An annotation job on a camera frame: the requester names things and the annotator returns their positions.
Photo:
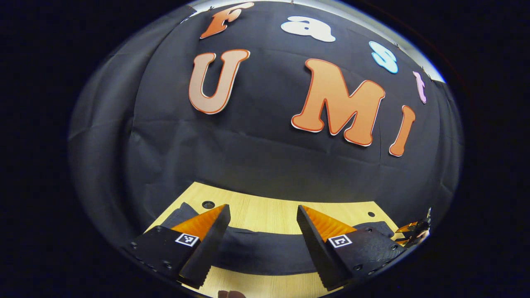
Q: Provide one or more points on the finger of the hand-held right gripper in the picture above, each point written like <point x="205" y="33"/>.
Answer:
<point x="416" y="229"/>

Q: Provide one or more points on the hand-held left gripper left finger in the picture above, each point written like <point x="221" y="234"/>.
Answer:
<point x="213" y="244"/>

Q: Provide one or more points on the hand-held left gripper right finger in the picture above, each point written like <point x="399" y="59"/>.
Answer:
<point x="316" y="248"/>

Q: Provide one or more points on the black jeans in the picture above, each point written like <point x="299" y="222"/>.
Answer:
<point x="265" y="252"/>

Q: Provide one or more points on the black backdrop cloth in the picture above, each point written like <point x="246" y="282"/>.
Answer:
<point x="265" y="165"/>

